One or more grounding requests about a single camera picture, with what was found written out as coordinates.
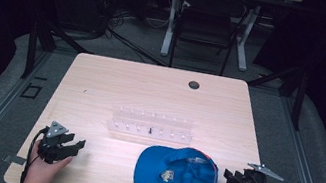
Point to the black chair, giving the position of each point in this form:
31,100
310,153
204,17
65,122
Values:
206,24

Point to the round dark table grommet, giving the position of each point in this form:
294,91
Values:
193,84

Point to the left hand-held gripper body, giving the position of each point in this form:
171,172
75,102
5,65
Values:
51,148

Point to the person's left hand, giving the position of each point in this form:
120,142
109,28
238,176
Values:
43,172

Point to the blue baseball cap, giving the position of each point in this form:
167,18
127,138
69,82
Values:
169,177

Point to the clear acrylic peg rack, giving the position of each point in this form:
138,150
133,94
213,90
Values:
151,125

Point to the grey tape piece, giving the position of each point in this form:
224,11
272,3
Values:
14,159

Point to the black metal stand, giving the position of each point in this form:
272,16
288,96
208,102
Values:
299,102
32,48

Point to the small dark peg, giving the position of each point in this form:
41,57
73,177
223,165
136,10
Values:
150,131

